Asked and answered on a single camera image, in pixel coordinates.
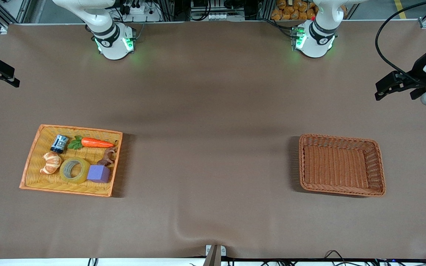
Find dark equipment box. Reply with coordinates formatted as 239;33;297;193
190;0;246;15

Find orange toy carrot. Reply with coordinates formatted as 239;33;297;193
68;136;115;150

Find brown wicker basket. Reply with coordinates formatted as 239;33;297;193
298;133;386;197

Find orange yellow wicker tray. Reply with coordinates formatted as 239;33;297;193
19;124;123;197

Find black base cable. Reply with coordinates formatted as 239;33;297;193
261;17;295;37

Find purple cube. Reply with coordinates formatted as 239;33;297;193
87;164;111;184

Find yellow clear tape roll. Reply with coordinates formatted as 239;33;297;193
60;157;90;184

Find small blue can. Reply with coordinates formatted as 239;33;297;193
50;134;69;154

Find pile of orange toys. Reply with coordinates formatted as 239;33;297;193
270;0;348;21

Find white power strip with plugs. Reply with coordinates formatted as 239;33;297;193
124;4;151;15

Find silver metal bracket plate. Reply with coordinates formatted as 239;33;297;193
205;244;227;257

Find brown grey post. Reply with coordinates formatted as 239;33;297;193
203;245;222;266

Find toy croissant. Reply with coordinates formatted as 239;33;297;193
40;152;62;175

